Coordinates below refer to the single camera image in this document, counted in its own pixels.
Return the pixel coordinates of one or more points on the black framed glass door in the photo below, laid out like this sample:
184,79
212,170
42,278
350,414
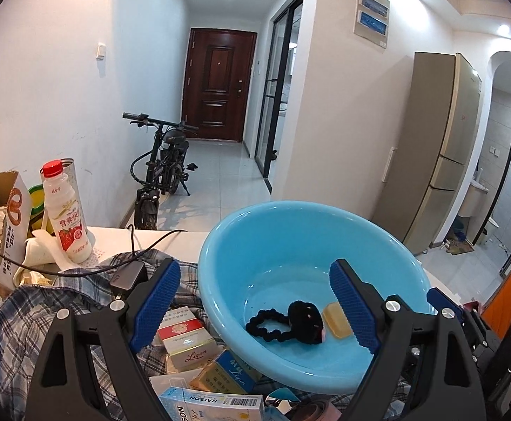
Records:
281,96

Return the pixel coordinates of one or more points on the white sink cabinet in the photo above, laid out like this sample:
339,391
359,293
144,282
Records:
472,201

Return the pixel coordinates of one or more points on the green yellow packet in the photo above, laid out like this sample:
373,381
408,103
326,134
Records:
36,197

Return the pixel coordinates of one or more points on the black power adapter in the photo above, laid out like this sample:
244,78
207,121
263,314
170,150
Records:
126,278

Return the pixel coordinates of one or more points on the red white cigarette box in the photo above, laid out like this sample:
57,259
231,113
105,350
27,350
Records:
181,329

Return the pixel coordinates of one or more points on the light blue white box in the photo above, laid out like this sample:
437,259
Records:
202,405

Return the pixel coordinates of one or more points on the red cap milk bottle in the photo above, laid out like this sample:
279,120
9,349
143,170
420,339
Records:
64,219

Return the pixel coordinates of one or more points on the open cardboard box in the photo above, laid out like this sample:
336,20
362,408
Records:
14,210

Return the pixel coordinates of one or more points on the black electric bicycle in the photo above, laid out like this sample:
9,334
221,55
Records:
163,162

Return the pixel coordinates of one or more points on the blue gold cigarette box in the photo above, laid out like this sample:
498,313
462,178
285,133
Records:
233,370

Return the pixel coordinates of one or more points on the crumpled white paper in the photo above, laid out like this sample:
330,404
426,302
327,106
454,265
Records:
38,248

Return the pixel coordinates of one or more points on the blue plaid shirt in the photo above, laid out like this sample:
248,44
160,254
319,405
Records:
27,311

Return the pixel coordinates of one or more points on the white wall fixture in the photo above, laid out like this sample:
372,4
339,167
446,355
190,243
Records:
387,164

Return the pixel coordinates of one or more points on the blue plastic basin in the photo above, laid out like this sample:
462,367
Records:
281,245

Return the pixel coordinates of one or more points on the yellow soap bar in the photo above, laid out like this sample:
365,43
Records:
336,320

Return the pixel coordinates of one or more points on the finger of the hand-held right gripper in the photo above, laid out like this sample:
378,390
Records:
441,298

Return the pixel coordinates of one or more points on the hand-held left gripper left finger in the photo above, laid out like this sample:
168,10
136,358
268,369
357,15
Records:
154,307

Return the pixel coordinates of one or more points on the grey electrical panel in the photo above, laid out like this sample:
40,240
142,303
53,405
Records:
371,17

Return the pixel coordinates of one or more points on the black hair scrunchie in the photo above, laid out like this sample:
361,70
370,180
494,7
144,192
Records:
262,314

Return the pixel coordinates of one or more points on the orange chair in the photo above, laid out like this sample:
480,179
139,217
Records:
505,298

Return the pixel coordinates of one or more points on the metal can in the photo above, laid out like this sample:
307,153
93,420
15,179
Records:
79,184

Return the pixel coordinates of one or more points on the beige refrigerator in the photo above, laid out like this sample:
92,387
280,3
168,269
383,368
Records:
430,140

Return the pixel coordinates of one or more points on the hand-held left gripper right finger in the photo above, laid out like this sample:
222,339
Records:
351,307

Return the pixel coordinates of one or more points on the brown wooden door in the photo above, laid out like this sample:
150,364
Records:
220,83

